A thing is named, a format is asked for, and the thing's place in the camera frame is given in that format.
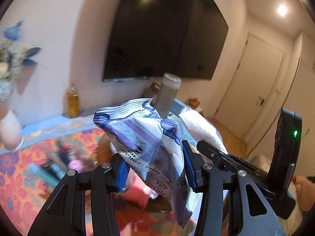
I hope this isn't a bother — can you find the white paper towel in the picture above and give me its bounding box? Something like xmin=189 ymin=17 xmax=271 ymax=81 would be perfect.
xmin=179 ymin=110 xmax=229 ymax=155

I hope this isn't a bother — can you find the blue white plastic packet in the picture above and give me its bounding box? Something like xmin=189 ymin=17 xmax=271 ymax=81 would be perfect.
xmin=93 ymin=98 xmax=199 ymax=228

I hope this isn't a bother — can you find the pink pouch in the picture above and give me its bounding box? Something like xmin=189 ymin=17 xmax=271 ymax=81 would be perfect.
xmin=122 ymin=174 xmax=153 ymax=209

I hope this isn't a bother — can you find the amber glass bottle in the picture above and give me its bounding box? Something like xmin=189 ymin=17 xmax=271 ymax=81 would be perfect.
xmin=67 ymin=83 xmax=80 ymax=118

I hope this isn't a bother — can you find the orange floral table mat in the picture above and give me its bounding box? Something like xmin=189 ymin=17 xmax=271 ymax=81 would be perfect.
xmin=1 ymin=129 xmax=195 ymax=235

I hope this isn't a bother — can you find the grey cylindrical canister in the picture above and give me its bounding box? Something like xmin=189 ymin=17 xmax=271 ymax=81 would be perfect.
xmin=153 ymin=73 xmax=182 ymax=118

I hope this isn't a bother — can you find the white door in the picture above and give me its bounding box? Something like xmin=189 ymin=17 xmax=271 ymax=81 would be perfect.
xmin=215 ymin=35 xmax=285 ymax=138

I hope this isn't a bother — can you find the white ribbed vase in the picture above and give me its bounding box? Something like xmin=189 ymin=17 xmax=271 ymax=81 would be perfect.
xmin=1 ymin=110 xmax=23 ymax=151

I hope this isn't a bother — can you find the blue and white flower bouquet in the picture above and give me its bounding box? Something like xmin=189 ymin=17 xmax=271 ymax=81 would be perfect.
xmin=1 ymin=20 xmax=42 ymax=103

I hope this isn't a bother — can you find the black wall television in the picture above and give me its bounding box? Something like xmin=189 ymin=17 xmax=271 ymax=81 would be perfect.
xmin=103 ymin=0 xmax=229 ymax=81

